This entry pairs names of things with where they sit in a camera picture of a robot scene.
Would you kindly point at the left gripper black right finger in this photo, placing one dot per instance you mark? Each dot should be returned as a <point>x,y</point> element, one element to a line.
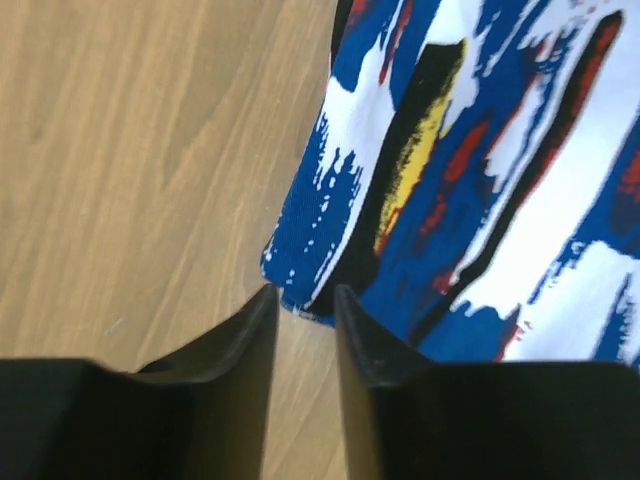
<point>407,417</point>

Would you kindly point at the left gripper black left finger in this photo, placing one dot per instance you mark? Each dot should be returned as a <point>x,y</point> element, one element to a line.
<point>199,412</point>

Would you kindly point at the blue white red patterned pants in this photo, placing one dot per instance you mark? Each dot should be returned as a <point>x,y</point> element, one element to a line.
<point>473,177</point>

